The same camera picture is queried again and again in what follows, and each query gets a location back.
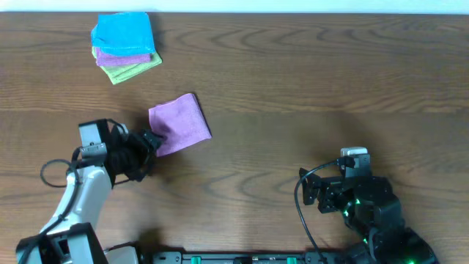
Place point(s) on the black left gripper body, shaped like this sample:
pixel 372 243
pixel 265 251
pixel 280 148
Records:
pixel 145 145

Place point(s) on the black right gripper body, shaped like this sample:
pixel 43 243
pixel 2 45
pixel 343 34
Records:
pixel 332 199

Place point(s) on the pink microfibre cloth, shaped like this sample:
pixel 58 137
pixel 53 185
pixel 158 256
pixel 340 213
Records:
pixel 180 122

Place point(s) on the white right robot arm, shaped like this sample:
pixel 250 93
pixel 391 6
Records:
pixel 368 206

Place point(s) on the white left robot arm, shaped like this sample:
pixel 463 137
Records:
pixel 107 149

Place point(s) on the green folded cloth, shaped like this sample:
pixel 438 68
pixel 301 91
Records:
pixel 118 74

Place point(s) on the purple folded cloth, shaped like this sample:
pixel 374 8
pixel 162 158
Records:
pixel 108 60

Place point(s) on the blue folded cloth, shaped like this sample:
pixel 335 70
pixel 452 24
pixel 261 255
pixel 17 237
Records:
pixel 124 34

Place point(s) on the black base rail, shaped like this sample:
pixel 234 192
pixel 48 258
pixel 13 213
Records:
pixel 174 257

